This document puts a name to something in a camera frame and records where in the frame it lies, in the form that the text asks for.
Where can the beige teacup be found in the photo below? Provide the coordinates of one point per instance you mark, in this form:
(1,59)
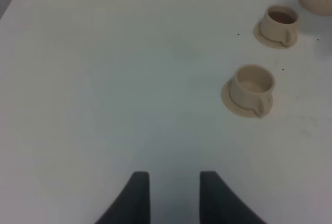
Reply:
(251,89)
(278,24)

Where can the beige near cup saucer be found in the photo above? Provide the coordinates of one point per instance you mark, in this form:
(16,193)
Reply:
(233,104)

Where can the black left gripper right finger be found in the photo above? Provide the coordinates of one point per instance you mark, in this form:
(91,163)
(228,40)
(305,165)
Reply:
(219,204)

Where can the beige far teacup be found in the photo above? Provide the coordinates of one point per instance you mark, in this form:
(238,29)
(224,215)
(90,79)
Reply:
(278,24)

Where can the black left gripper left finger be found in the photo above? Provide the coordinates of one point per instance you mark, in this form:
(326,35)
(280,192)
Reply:
(133,203)

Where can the beige cup saucer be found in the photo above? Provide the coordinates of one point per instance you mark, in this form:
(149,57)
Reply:
(233,104)
(273,44)

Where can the beige far cup saucer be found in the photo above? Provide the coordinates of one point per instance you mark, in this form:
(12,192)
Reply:
(273,44)

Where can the beige near teacup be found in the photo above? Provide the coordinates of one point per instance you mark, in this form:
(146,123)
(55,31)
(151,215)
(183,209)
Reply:
(251,89)

